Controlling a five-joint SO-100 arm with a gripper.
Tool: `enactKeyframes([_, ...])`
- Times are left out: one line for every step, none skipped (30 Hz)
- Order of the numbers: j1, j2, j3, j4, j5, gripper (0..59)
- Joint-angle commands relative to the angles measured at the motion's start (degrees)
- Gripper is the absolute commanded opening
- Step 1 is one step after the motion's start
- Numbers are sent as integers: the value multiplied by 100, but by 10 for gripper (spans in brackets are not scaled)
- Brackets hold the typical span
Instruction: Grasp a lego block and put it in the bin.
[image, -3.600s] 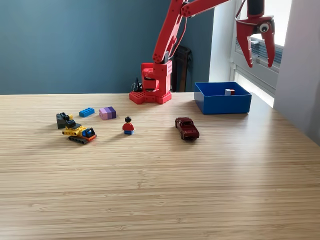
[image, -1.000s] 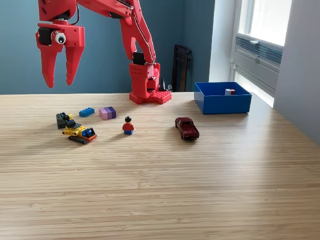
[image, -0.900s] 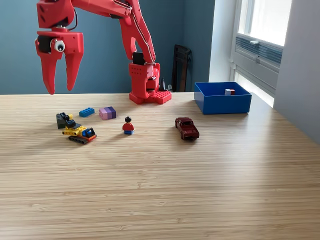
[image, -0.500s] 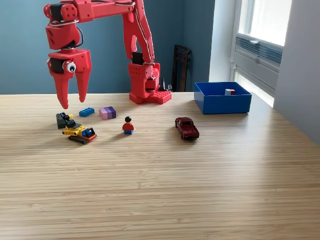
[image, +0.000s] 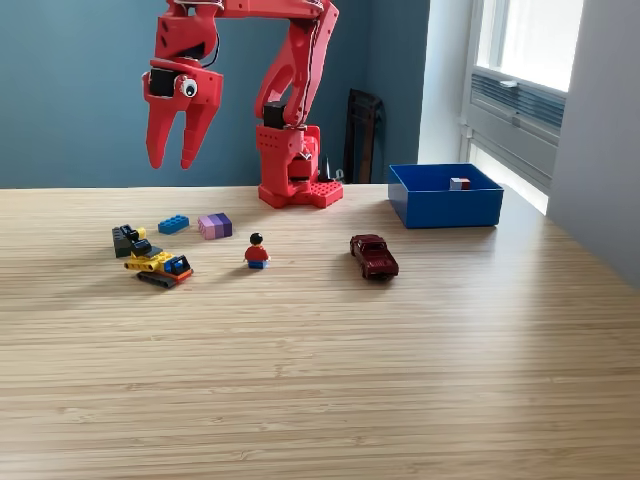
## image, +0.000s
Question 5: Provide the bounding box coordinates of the pink purple brick stack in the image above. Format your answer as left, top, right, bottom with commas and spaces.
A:
196, 212, 234, 241

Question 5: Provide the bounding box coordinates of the blue plastic bin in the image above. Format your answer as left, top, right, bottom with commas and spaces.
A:
387, 163, 505, 230

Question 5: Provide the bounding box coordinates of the blue brick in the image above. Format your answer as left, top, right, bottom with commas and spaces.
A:
157, 214, 191, 236

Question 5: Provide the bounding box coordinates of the dark grey brick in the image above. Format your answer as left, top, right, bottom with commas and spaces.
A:
111, 225, 133, 259

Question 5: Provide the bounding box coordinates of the yellow toy digger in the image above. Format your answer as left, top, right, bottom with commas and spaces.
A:
119, 223, 195, 291

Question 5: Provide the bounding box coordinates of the black table clamp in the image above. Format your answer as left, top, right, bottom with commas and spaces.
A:
319, 155, 346, 184

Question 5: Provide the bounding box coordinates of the toy figure red shirt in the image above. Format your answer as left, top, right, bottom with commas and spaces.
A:
243, 232, 272, 271

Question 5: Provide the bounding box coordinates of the black folded chair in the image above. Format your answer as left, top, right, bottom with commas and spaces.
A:
342, 88, 387, 185

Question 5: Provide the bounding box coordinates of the dark red toy car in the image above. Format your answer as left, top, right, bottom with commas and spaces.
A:
349, 233, 400, 282

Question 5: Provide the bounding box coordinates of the grey window vent grille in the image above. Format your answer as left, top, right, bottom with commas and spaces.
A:
470, 69, 567, 132

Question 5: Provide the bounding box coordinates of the white window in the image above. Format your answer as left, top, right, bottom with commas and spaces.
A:
462, 0, 586, 204

